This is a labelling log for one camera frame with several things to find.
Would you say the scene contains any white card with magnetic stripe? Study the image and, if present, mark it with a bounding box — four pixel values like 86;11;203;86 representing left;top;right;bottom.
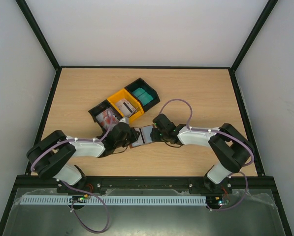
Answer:
140;125;154;144

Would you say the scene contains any brown leather card holder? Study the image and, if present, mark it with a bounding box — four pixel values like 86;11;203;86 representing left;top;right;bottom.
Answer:
129;125;155;148

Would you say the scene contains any black bin with red cards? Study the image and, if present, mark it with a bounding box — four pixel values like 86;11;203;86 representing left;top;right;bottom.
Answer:
88;100;123;131

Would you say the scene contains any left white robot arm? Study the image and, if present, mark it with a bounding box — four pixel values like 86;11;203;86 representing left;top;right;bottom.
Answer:
27;122;140;186

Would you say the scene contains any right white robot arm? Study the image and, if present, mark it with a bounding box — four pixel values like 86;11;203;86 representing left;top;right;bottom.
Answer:
150;114;255;193

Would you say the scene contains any stack of red-white cards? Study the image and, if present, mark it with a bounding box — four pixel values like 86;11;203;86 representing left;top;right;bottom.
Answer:
96;108;119;130

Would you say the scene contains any stack of white cards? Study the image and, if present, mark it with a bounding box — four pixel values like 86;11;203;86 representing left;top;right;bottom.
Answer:
116;99;138;118

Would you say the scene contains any stack of teal cards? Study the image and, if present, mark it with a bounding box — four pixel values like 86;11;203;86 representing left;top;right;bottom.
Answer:
132;88;153;106

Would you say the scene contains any yellow plastic bin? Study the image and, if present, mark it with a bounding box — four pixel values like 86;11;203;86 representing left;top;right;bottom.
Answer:
107;88;144;123

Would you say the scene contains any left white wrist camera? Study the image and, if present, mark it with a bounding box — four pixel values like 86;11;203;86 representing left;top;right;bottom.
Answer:
119;117;130;124

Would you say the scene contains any black cage frame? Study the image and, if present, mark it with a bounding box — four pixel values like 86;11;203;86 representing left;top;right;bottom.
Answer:
0;0;294;236

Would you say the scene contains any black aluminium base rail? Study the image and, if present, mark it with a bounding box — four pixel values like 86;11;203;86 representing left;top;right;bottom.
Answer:
13;174;277;195

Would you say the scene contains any light blue slotted cable duct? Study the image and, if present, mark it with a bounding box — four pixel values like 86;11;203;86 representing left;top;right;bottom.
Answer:
20;195;206;206

